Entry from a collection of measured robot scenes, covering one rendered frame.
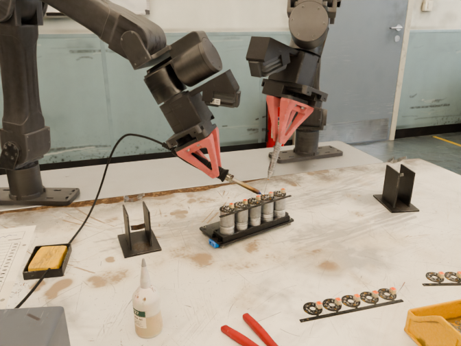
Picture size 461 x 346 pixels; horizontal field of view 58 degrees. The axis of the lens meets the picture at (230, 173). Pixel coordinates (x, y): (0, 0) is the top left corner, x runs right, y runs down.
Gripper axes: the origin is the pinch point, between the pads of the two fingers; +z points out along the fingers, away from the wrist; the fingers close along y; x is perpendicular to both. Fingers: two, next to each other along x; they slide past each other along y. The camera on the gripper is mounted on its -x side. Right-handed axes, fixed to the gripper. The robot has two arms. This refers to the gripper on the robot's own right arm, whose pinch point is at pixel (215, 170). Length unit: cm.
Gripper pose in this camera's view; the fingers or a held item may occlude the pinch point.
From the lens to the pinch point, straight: 73.4
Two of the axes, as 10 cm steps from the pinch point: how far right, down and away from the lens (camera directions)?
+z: 4.8, 8.5, 2.3
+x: -8.6, 4.0, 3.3
